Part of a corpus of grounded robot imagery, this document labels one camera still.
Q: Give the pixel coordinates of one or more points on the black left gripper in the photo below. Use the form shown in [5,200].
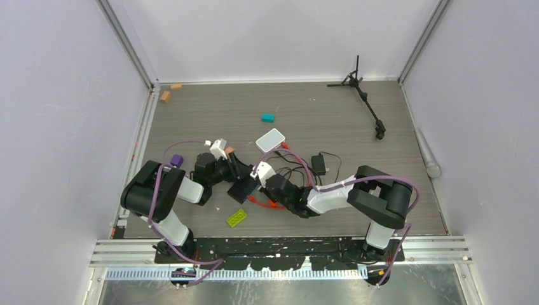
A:
[240,170]

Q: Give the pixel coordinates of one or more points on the black network switch box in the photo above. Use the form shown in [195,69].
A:
[241,189]

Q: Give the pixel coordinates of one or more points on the black power adapter with cord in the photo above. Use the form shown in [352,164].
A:
[316,166]

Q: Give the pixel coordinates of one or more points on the white box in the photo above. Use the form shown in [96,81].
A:
[270,140]

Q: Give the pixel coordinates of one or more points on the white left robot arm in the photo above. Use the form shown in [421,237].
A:
[151,194]

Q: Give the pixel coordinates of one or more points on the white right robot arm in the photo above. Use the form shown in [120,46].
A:
[386,200]

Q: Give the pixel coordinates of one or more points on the green lego brick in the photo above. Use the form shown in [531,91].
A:
[237,218]

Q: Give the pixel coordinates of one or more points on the teal block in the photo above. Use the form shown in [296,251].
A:
[267,118]

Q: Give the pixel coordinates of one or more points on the purple block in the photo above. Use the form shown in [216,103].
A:
[177,160]

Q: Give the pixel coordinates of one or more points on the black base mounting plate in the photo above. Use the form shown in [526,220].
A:
[285,254]

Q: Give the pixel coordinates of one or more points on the orange block near corner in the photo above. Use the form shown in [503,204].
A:
[165,97]

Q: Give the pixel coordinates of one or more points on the orange block corner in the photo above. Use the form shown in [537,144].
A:
[165,97]
[176,86]

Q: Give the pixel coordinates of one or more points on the orange block far corner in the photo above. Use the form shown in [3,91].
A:
[176,86]

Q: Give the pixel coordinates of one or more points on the black tripod stand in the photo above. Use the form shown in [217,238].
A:
[352,80]

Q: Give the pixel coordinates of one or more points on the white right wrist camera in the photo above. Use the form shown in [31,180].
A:
[262,172]

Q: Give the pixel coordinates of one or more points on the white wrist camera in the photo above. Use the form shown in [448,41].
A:
[262,172]
[217,148]

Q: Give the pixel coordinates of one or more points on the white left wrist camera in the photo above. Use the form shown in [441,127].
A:
[217,148]

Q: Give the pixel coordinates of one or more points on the grey cylinder by wall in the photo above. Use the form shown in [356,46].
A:
[432,167]

